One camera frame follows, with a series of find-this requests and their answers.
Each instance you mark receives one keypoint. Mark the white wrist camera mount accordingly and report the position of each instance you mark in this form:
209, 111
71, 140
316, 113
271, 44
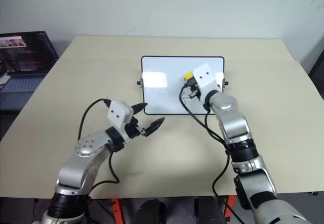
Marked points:
117, 114
206, 78

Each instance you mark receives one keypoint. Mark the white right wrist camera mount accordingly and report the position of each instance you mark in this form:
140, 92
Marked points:
206, 78

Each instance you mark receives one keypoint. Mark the black framed small whiteboard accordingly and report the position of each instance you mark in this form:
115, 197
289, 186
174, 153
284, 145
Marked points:
157, 87

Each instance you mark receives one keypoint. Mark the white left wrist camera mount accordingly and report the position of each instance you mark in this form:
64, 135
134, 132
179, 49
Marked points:
117, 114

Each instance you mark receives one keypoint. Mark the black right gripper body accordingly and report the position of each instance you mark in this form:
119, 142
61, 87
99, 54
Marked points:
193, 85

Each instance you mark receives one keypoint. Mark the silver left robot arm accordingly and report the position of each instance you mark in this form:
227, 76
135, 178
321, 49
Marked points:
81, 163

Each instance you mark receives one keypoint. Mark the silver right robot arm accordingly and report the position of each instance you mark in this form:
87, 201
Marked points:
235, 125

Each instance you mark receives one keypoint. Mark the yellow whiteboard eraser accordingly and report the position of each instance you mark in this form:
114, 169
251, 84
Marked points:
188, 76

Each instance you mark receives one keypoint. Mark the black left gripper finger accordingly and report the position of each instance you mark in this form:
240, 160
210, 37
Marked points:
154, 126
138, 107

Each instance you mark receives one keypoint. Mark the dark rounded shape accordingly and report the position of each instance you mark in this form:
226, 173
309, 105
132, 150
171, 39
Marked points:
149, 212
208, 211

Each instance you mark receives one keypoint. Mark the small black table clamp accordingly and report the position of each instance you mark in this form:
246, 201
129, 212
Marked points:
314, 193

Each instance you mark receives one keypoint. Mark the dark cabinet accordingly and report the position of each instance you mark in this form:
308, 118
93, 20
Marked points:
317, 64

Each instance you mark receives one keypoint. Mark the orange table frame leg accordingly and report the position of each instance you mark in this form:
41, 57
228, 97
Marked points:
117, 211
229, 208

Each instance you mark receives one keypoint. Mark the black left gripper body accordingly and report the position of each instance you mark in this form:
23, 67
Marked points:
131, 130

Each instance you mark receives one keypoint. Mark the open grey laptop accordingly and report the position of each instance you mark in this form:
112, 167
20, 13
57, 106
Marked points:
22, 54

